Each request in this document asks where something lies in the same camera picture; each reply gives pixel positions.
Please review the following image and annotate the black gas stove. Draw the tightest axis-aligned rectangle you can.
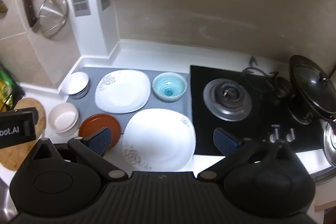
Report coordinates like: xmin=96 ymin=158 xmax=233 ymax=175
xmin=189 ymin=64 xmax=324 ymax=156

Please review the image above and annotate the grey mat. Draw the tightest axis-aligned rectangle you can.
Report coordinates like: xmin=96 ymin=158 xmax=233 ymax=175
xmin=64 ymin=67 xmax=196 ymax=135

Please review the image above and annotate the white square floral plate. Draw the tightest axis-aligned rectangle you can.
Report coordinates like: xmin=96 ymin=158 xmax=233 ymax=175
xmin=122 ymin=108 xmax=197 ymax=172
xmin=94 ymin=70 xmax=152 ymax=114

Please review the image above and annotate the green snack packet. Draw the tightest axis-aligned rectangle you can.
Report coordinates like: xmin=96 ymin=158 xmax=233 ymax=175
xmin=0 ymin=64 xmax=25 ymax=109

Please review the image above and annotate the black wok with lid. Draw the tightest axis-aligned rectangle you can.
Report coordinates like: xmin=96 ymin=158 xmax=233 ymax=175
xmin=287 ymin=55 xmax=336 ymax=125

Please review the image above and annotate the round stove burner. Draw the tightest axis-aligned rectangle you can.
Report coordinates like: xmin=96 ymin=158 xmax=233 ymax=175
xmin=203 ymin=78 xmax=253 ymax=122

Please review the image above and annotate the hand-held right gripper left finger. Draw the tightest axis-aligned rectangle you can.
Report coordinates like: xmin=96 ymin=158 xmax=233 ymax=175
xmin=31 ymin=127 xmax=129 ymax=184

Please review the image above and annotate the wooden cutting board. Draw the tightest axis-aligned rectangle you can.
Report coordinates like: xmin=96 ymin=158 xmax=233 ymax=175
xmin=0 ymin=98 xmax=47 ymax=170

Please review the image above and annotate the steel pot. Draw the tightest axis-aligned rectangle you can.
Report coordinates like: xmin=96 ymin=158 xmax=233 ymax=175
xmin=323 ymin=119 xmax=336 ymax=168

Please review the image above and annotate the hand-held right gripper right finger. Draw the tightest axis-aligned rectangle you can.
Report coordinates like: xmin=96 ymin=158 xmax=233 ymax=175
xmin=197 ymin=127 xmax=300 ymax=183

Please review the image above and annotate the teal bowl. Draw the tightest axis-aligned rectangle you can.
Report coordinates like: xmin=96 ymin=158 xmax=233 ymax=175
xmin=152 ymin=72 xmax=188 ymax=102

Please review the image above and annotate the stove knob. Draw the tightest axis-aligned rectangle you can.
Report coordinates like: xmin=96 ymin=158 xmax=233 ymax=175
xmin=286 ymin=127 xmax=297 ymax=142
xmin=270 ymin=124 xmax=283 ymax=142

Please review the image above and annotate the black pot support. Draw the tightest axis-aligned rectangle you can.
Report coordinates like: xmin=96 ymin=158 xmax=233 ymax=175
xmin=241 ymin=55 xmax=280 ymax=93

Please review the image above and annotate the white bowl with blue pattern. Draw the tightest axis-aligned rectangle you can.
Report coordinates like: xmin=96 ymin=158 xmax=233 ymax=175
xmin=61 ymin=72 xmax=90 ymax=99

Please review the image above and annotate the cream ribbed bowl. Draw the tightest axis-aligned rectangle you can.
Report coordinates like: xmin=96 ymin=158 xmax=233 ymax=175
xmin=48 ymin=102 xmax=80 ymax=134

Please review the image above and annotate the brown round plate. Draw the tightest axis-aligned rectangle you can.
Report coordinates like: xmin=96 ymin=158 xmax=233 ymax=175
xmin=79 ymin=113 xmax=122 ymax=151

